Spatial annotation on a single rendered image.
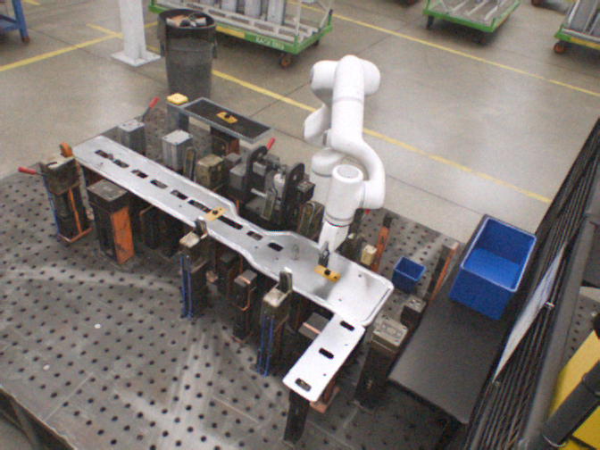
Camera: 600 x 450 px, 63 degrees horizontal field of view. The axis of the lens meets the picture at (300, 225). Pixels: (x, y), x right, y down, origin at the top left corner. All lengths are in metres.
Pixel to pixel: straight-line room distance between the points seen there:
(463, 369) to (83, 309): 1.27
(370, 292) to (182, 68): 3.30
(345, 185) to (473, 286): 0.51
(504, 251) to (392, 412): 0.66
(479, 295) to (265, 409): 0.74
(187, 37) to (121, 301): 2.87
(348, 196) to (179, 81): 3.38
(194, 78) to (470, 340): 3.58
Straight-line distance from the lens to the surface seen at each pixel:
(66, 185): 2.03
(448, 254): 1.51
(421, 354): 1.42
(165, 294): 1.90
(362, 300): 1.53
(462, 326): 1.53
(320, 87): 1.63
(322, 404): 1.64
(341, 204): 1.34
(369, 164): 1.39
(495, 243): 1.80
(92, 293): 1.95
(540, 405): 0.76
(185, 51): 4.42
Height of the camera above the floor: 2.11
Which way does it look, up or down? 39 degrees down
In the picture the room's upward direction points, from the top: 8 degrees clockwise
